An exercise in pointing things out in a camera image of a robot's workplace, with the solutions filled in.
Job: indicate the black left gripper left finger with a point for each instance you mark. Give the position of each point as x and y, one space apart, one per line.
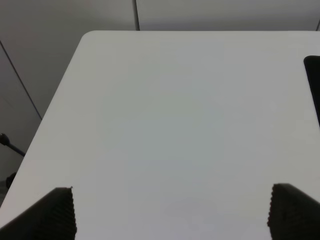
50 218

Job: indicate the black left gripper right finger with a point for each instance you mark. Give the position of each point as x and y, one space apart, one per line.
293 215

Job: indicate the black mouse pad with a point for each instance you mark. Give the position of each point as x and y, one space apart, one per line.
312 68

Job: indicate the black table leg base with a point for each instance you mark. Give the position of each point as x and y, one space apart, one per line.
5 141

